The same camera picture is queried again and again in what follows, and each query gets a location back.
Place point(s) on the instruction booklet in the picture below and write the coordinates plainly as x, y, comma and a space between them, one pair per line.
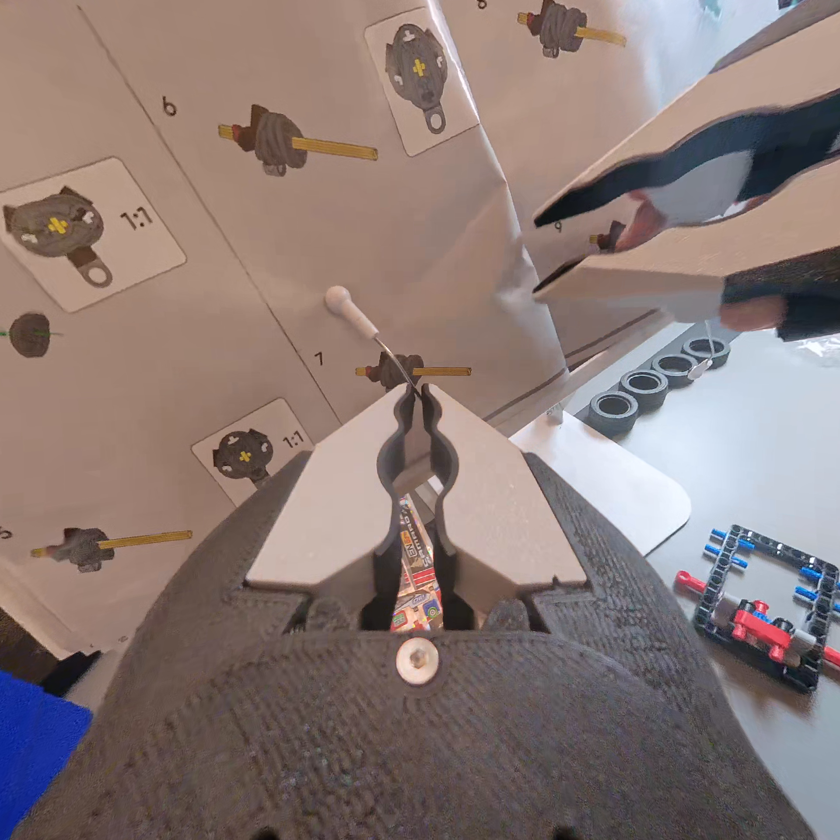
262, 229

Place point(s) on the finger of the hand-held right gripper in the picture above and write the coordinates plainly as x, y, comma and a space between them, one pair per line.
656, 131
656, 269

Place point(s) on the person's right hand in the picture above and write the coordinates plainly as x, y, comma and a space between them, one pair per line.
751, 315

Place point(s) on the white book stand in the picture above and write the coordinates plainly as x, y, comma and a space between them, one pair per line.
610, 499

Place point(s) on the black lego frame assembly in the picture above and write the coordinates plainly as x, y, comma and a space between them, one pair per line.
715, 577

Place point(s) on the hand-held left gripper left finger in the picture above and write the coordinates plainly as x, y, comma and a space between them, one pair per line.
328, 518

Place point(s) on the blue plastic bin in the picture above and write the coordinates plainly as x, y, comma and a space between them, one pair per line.
33, 754

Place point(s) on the colourful sticker sheet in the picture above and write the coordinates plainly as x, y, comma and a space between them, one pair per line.
417, 590

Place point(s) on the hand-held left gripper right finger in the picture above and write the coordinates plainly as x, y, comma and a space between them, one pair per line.
505, 518

